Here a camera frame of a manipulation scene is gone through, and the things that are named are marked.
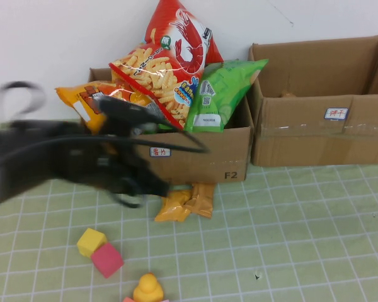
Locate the small orange toy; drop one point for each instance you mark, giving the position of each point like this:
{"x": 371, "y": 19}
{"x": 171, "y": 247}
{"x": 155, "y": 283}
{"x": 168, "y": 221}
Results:
{"x": 128, "y": 299}

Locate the blue-edged label on taped box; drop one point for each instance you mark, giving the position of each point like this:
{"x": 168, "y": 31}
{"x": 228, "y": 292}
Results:
{"x": 336, "y": 113}

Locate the yellow rubber duck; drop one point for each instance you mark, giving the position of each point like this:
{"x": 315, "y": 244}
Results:
{"x": 148, "y": 287}

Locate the green checked tablecloth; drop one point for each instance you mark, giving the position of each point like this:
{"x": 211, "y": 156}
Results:
{"x": 271, "y": 236}

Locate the red shrimp chips bag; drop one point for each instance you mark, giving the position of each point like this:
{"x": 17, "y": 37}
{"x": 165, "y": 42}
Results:
{"x": 176, "y": 56}

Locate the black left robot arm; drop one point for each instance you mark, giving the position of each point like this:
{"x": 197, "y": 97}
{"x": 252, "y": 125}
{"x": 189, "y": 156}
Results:
{"x": 25, "y": 157}

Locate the yellow snack packet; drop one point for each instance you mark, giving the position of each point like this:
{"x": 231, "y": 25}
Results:
{"x": 173, "y": 210}

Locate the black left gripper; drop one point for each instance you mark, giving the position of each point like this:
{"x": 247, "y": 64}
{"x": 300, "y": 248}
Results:
{"x": 104, "y": 166}

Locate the red foam cube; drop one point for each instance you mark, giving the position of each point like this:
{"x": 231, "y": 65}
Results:
{"x": 108, "y": 259}

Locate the orange chips bag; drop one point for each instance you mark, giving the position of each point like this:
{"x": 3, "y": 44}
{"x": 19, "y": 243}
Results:
{"x": 78, "y": 97}

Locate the cardboard box printed F2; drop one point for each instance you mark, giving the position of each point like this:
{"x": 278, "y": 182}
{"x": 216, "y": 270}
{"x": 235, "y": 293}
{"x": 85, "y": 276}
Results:
{"x": 208, "y": 160}

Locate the yellow foam cube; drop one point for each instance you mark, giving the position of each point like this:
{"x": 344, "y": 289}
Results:
{"x": 89, "y": 242}

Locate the blue-edged label on F2 box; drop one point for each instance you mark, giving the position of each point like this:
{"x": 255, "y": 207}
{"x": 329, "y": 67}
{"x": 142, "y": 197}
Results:
{"x": 160, "y": 152}

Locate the golden brown snack packet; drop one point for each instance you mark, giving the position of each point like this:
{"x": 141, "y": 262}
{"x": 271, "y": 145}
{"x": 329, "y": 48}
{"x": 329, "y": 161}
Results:
{"x": 203, "y": 198}

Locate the taped plain cardboard box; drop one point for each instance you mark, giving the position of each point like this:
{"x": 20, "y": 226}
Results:
{"x": 308, "y": 144}

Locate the light green chips bag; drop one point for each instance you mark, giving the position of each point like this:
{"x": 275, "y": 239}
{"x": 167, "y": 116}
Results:
{"x": 220, "y": 94}

